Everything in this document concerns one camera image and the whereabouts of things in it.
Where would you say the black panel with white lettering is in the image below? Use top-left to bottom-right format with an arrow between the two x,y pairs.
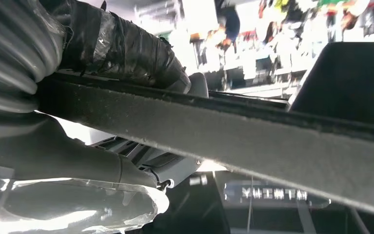
151,171 -> 374,234

